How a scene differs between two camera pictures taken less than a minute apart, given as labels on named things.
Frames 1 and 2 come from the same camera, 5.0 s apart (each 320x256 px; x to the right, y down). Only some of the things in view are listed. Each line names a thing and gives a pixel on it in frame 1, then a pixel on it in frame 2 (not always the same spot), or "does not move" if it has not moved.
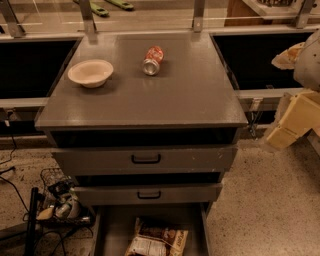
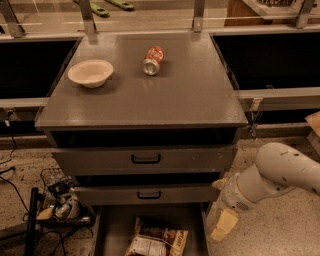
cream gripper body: (308, 66) → (232, 196)
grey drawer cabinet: (147, 124) does not move
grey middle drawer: (147, 194) does not move
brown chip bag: (156, 240) does not move
